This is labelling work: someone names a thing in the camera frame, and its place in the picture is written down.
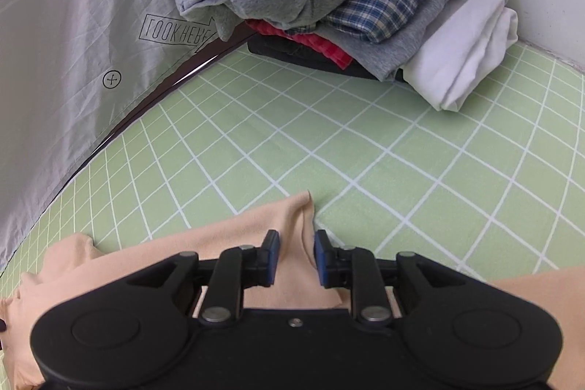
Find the green grid cutting mat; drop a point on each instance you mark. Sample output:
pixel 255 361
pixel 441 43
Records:
pixel 495 190

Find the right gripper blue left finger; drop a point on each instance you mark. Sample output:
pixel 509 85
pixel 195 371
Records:
pixel 226 278

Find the folded white shirt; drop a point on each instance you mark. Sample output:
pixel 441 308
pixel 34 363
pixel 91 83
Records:
pixel 466 42

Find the folded red garment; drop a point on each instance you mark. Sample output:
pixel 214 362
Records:
pixel 318 44

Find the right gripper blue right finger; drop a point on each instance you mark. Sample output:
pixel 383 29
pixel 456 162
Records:
pixel 359 272

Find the beige long sleeve shirt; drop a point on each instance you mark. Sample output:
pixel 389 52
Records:
pixel 129 320

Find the folded light grey garment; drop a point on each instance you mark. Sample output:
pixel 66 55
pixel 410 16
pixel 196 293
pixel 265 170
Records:
pixel 384 58

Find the folded black garment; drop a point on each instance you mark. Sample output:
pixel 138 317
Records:
pixel 288 51

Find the grey printed backdrop sheet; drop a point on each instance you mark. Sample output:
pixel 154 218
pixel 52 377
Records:
pixel 71 72

